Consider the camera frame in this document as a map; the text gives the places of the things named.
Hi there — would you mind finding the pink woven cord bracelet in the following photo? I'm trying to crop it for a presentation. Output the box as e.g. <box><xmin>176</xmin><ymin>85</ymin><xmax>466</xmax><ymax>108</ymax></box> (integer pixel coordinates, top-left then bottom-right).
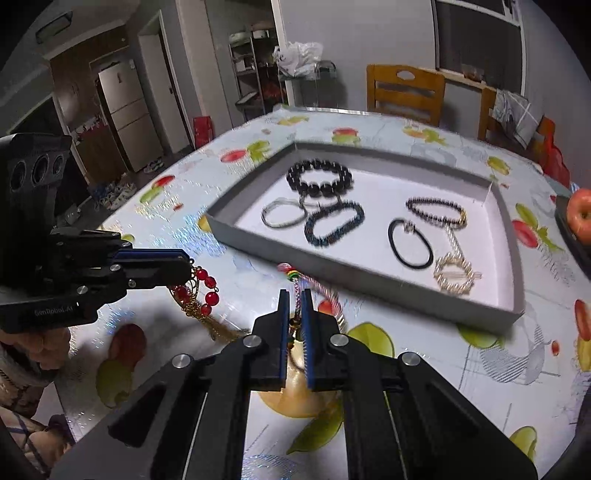
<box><xmin>275</xmin><ymin>261</ymin><xmax>348</xmax><ymax>351</ymax></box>

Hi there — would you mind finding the small black bead bracelet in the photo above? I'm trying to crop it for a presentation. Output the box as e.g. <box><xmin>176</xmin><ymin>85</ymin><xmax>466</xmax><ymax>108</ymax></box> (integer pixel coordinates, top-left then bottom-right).
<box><xmin>404</xmin><ymin>196</ymin><xmax>469</xmax><ymax>231</ymax></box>

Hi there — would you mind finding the large black bead bracelet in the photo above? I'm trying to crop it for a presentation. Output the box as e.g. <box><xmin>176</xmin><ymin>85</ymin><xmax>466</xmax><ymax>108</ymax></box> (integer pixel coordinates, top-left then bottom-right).
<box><xmin>285</xmin><ymin>158</ymin><xmax>355</xmax><ymax>198</ymax></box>

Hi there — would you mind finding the grey checked cloth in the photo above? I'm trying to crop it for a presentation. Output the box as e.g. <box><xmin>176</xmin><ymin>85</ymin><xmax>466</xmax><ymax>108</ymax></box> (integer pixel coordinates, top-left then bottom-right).
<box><xmin>492</xmin><ymin>90</ymin><xmax>543</xmax><ymax>148</ymax></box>

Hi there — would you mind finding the red box on floor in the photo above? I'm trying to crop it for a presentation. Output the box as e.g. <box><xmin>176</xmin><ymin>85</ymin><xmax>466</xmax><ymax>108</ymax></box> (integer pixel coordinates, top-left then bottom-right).
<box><xmin>192</xmin><ymin>116</ymin><xmax>214</xmax><ymax>149</ymax></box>

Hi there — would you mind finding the person's left hand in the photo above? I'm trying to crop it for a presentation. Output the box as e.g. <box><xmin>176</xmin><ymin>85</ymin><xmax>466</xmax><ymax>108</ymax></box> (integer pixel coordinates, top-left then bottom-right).
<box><xmin>1</xmin><ymin>328</ymin><xmax>71</xmax><ymax>370</ymax></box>

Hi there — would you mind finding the black hair tie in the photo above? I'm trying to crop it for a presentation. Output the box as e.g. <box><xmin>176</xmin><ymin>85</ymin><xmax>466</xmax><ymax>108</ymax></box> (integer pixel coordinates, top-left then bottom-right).
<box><xmin>386</xmin><ymin>218</ymin><xmax>435</xmax><ymax>270</ymax></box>

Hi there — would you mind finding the red apple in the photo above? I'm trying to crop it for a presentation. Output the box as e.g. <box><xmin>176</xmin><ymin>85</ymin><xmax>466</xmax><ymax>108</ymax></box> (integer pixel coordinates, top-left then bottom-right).
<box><xmin>566</xmin><ymin>188</ymin><xmax>591</xmax><ymax>246</ymax></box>

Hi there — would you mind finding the white plastic bag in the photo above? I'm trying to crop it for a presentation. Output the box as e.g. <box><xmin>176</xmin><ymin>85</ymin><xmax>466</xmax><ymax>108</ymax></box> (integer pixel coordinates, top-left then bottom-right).
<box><xmin>273</xmin><ymin>42</ymin><xmax>324</xmax><ymax>77</ymax></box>

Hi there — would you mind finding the silver refrigerator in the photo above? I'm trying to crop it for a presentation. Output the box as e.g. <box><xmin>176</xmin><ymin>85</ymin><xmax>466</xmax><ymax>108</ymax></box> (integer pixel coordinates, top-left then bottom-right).
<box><xmin>97</xmin><ymin>61</ymin><xmax>163</xmax><ymax>172</ymax></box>

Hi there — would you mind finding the wooden chair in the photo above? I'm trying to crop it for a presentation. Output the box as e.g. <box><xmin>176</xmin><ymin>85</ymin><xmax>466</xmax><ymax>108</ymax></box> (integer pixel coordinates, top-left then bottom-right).
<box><xmin>366</xmin><ymin>64</ymin><xmax>446</xmax><ymax>127</ymax></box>
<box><xmin>477</xmin><ymin>87</ymin><xmax>556</xmax><ymax>163</ymax></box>

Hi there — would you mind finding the silver bangle bracelet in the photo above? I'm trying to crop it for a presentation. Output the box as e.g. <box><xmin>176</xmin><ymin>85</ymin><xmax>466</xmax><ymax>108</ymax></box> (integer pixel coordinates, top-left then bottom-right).
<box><xmin>260</xmin><ymin>193</ymin><xmax>343</xmax><ymax>230</ymax></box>

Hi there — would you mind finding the window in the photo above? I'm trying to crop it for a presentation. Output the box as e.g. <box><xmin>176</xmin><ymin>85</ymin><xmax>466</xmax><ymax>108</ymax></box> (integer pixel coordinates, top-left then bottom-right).
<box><xmin>431</xmin><ymin>0</ymin><xmax>526</xmax><ymax>93</ymax></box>

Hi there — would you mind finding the red bead gold bracelet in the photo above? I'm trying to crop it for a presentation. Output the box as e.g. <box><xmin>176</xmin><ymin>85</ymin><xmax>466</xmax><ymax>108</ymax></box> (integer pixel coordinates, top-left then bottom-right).
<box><xmin>168</xmin><ymin>262</ymin><xmax>246</xmax><ymax>342</ymax></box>

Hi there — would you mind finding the grey shallow cardboard tray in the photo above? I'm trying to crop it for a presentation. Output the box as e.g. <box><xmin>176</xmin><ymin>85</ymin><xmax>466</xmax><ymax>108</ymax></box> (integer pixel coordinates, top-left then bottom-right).
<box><xmin>206</xmin><ymin>142</ymin><xmax>525</xmax><ymax>333</ymax></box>

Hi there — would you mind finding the metal storage shelf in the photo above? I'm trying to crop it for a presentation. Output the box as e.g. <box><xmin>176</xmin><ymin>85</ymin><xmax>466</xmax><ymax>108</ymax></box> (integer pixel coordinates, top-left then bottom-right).
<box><xmin>228</xmin><ymin>28</ymin><xmax>284</xmax><ymax>121</ymax></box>

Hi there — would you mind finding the fruit pattern tablecloth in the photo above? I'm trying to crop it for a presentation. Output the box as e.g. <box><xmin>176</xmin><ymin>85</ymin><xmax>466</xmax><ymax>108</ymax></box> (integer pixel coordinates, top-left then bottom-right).
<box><xmin>56</xmin><ymin>109</ymin><xmax>590</xmax><ymax>479</ymax></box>

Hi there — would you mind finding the dark blue beaded bracelet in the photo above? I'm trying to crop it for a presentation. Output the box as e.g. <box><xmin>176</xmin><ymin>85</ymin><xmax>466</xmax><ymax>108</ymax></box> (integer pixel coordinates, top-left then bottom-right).
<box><xmin>303</xmin><ymin>200</ymin><xmax>366</xmax><ymax>248</ymax></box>

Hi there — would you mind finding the red bag on chair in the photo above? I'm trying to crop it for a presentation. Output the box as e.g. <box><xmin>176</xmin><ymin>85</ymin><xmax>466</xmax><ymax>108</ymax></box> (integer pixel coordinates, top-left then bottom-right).
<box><xmin>538</xmin><ymin>117</ymin><xmax>571</xmax><ymax>189</ymax></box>

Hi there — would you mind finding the pearl bracelet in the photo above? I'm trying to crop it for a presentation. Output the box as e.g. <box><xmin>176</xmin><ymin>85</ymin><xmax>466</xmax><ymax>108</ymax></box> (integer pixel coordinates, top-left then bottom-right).
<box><xmin>431</xmin><ymin>227</ymin><xmax>484</xmax><ymax>297</ymax></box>

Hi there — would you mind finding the black fruit plate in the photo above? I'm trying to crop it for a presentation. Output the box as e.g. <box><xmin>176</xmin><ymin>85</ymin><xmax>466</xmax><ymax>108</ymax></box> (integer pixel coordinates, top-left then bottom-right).
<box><xmin>553</xmin><ymin>195</ymin><xmax>591</xmax><ymax>264</ymax></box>

